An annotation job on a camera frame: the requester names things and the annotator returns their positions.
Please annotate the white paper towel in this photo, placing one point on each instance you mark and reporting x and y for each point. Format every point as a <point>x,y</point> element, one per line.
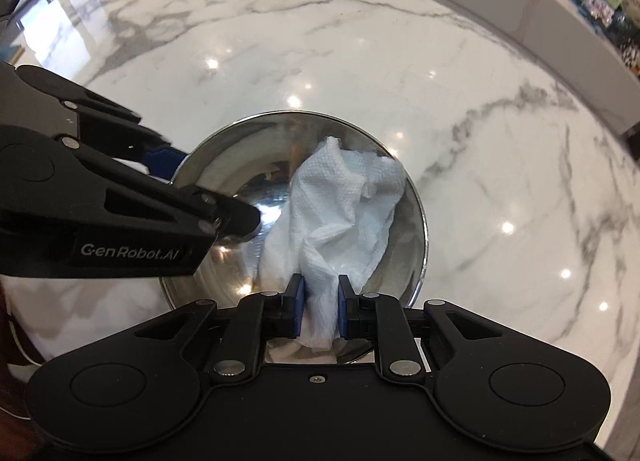
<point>340,216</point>

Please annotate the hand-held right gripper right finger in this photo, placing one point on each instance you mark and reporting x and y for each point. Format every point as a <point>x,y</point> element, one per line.
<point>343,308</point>

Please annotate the blue steel bowl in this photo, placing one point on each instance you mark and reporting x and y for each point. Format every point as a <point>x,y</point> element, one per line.
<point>250,191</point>

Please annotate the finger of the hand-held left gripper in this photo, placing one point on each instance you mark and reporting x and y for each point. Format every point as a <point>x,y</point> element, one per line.
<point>165,160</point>
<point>200,208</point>

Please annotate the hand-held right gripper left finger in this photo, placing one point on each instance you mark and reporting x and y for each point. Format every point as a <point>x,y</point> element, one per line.
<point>298,308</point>

